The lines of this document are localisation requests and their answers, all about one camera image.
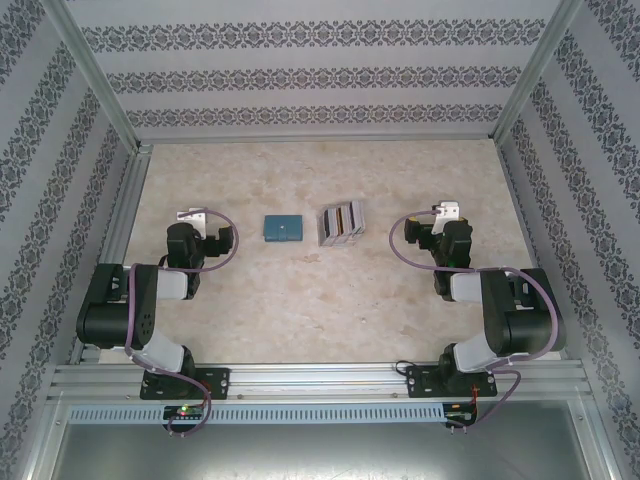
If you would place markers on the aluminium side rail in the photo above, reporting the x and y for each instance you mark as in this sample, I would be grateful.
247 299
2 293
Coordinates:
121 225

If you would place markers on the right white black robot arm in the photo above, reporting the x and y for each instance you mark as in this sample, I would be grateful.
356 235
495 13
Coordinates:
530 320

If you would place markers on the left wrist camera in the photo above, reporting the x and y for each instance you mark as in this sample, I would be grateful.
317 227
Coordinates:
192 219

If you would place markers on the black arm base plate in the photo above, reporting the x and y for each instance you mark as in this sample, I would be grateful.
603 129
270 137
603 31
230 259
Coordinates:
417 382
217 382

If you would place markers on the aluminium frame post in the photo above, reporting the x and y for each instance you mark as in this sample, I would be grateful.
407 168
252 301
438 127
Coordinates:
92 70
535 70

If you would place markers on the small circuit board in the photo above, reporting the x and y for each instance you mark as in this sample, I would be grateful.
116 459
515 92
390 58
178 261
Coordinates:
460 416
185 412

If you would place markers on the grey metal panel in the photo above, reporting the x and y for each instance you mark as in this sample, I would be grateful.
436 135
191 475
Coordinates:
320 455

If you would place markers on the aluminium frame crossbar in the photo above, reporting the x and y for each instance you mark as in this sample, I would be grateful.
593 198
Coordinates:
320 139

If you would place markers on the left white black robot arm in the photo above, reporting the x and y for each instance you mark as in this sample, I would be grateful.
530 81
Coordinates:
105 310

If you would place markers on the aluminium mounting rail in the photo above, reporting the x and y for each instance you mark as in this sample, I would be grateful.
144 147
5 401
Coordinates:
320 380

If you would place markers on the blue card holder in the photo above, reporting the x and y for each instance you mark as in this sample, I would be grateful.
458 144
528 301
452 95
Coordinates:
283 229

